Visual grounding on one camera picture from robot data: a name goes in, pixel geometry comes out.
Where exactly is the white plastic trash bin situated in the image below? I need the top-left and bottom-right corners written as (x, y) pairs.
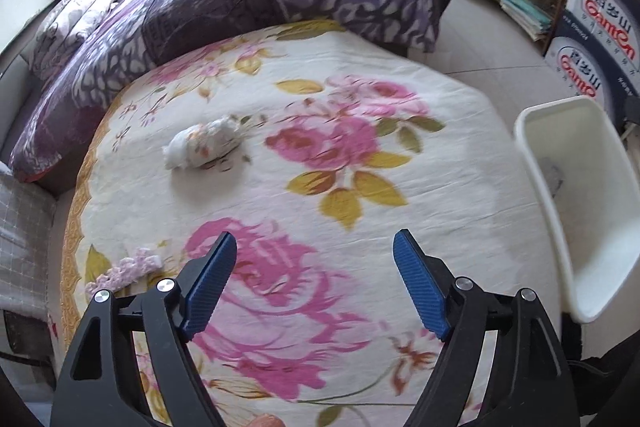
top-left (513, 96), bottom-right (639, 324)

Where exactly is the pink crochet piece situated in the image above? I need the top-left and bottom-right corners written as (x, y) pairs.
top-left (85, 248), bottom-right (163, 298)

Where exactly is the grey checked cushion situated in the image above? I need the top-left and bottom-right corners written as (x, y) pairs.
top-left (0, 165), bottom-right (56, 321)

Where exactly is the crumpled floral white tissue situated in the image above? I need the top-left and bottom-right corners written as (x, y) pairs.
top-left (163, 117), bottom-right (243, 170)

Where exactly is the floral cream tablecloth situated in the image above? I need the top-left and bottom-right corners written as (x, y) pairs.
top-left (58, 22), bottom-right (561, 426)

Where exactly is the lower blue Ganten water box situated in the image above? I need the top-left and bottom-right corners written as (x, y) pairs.
top-left (544, 11), bottom-right (639, 128)

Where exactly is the blue ganten water box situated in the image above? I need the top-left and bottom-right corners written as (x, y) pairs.
top-left (565, 0), bottom-right (639, 83)
top-left (544, 11), bottom-right (639, 128)

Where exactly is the upper blue Ganten water box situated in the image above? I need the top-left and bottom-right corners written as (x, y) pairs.
top-left (565, 0), bottom-right (639, 83)

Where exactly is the purple patterned bed blanket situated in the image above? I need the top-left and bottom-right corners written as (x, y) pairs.
top-left (6, 0), bottom-right (450, 182)

